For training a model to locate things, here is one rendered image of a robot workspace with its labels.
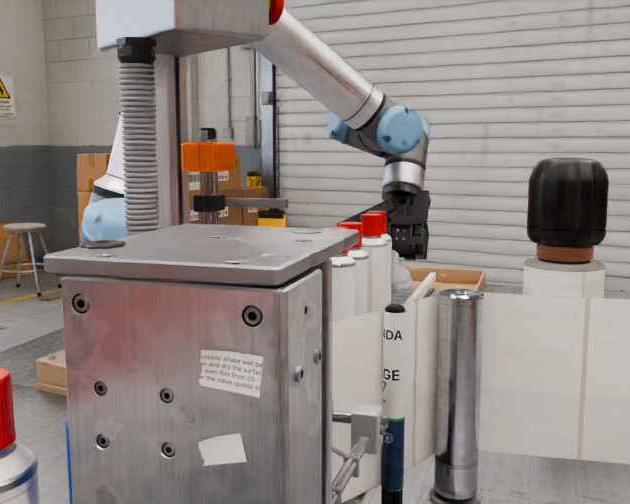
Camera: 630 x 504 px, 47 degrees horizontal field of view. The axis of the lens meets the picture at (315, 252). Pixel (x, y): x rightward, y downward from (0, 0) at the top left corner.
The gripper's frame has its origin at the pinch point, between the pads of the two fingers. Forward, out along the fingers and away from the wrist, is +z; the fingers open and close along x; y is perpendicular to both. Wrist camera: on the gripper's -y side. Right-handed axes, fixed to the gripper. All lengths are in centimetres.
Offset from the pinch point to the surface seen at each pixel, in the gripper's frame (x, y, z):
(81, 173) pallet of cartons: 246, -260, -152
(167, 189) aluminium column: -55, -12, 7
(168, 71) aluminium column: -61, -12, -3
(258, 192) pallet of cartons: 325, -168, -179
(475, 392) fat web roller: -54, 21, 25
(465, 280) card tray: 65, 9, -27
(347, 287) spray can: -30.2, 2.4, 8.8
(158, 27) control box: -72, -6, 0
